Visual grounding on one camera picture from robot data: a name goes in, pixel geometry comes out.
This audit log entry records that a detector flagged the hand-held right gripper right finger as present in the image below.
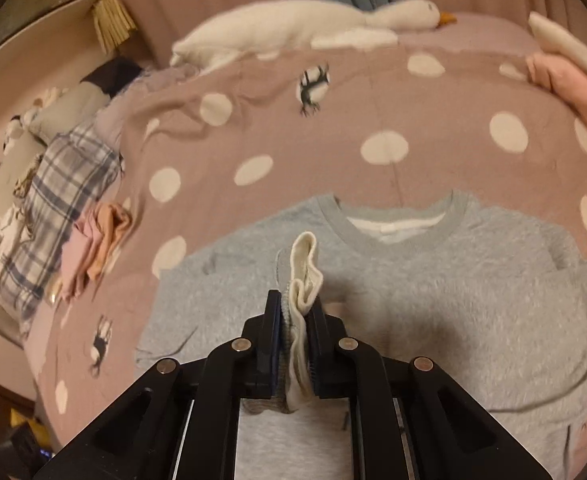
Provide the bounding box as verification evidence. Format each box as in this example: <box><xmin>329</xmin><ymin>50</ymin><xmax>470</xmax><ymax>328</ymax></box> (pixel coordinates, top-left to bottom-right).
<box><xmin>307</xmin><ymin>304</ymin><xmax>554</xmax><ymax>480</ymax></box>

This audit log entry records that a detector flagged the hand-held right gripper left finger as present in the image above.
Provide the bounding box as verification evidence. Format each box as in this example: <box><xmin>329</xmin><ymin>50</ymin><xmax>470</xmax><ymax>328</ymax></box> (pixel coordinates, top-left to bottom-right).
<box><xmin>32</xmin><ymin>289</ymin><xmax>282</xmax><ymax>480</ymax></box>

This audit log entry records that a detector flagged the grey sweatshirt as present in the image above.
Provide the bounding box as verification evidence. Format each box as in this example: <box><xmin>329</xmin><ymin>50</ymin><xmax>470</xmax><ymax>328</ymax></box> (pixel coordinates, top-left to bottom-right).
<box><xmin>136</xmin><ymin>190</ymin><xmax>587</xmax><ymax>480</ymax></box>

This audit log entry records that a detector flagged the pink and orange clothes pile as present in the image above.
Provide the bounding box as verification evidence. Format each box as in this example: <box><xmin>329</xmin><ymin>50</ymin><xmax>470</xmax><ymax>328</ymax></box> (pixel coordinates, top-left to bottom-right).
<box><xmin>60</xmin><ymin>202</ymin><xmax>134</xmax><ymax>302</ymax></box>

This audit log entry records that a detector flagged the pink polka dot blanket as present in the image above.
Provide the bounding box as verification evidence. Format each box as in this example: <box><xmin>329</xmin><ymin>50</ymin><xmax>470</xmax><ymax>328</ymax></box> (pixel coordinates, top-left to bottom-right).
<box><xmin>24</xmin><ymin>45</ymin><xmax>587</xmax><ymax>463</ymax></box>

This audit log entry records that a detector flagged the blue plaid cloth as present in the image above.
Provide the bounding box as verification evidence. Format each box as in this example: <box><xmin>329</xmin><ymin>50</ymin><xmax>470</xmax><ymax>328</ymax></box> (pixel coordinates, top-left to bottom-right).
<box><xmin>4</xmin><ymin>121</ymin><xmax>125</xmax><ymax>322</ymax></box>

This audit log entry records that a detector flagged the grey pillow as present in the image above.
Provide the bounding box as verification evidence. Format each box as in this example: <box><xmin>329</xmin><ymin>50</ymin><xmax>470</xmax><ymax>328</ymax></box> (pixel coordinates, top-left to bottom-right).
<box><xmin>28</xmin><ymin>82</ymin><xmax>110</xmax><ymax>147</ymax></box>

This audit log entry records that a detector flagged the dark cloth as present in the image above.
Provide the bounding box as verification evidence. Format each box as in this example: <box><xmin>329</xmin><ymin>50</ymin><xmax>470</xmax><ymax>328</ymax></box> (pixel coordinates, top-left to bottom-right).
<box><xmin>80</xmin><ymin>57</ymin><xmax>143</xmax><ymax>97</ymax></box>

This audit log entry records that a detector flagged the white goose plush toy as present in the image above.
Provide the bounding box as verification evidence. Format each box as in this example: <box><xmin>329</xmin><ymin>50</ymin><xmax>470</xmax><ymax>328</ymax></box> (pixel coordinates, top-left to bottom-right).
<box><xmin>170</xmin><ymin>0</ymin><xmax>458</xmax><ymax>73</ymax></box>

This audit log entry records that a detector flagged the pink bed sheet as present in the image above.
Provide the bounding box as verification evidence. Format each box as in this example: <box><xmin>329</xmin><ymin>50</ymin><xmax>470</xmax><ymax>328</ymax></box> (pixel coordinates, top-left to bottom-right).
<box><xmin>388</xmin><ymin>12</ymin><xmax>544</xmax><ymax>58</ymax></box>

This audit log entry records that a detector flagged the folded pink cloth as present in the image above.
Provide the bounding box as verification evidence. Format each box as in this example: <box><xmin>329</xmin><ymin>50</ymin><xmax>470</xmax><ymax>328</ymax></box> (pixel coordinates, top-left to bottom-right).
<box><xmin>526</xmin><ymin>52</ymin><xmax>587</xmax><ymax>157</ymax></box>

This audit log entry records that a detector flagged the straw tassel bundle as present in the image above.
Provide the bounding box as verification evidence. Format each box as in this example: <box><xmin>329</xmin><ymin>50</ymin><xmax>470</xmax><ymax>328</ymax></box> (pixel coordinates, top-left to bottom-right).
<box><xmin>92</xmin><ymin>0</ymin><xmax>137</xmax><ymax>54</ymax></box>

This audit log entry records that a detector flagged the folded cream cloth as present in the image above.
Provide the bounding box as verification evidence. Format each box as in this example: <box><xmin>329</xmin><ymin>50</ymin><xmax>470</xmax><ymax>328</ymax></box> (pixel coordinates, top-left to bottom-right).
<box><xmin>527</xmin><ymin>11</ymin><xmax>587</xmax><ymax>97</ymax></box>

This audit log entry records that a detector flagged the white shelf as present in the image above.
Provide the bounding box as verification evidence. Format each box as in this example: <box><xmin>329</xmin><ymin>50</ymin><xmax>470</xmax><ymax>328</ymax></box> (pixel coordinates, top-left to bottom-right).
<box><xmin>0</xmin><ymin>0</ymin><xmax>105</xmax><ymax>77</ymax></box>

